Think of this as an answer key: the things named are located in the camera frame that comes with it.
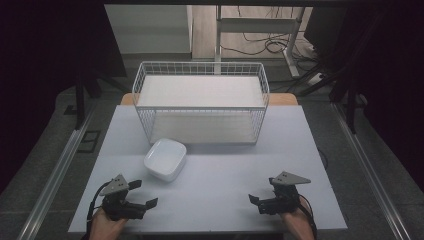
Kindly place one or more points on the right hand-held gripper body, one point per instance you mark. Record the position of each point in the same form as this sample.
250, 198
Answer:
283, 200

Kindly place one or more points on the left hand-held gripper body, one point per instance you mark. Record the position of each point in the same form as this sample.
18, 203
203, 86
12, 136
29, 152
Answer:
117, 204

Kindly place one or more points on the white square dish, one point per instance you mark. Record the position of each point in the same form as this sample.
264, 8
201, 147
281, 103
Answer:
165, 159

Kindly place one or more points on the person's left hand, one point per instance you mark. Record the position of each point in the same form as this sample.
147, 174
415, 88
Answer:
106, 227

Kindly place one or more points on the person's right hand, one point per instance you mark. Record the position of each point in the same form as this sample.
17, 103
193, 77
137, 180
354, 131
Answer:
296, 222

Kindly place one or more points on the wooden table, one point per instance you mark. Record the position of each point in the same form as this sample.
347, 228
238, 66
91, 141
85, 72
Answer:
283, 99

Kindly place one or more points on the black metal stand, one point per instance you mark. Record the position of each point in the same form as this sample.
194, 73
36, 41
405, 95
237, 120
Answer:
350, 100
81, 100

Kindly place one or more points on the white power strip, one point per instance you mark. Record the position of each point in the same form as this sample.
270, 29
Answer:
316, 79

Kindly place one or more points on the dark curtain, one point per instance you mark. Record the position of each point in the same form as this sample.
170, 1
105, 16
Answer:
390, 83
43, 66

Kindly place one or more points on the white cabinet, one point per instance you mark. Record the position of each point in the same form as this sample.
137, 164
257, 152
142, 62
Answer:
150, 28

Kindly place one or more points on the black floor socket frame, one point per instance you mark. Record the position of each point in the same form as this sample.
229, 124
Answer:
89, 141

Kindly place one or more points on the aluminium rail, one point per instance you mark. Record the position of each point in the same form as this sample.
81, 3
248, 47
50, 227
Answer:
371, 173
55, 175

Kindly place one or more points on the white desk frame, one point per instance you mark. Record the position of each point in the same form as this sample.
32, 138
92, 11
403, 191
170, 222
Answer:
256, 25

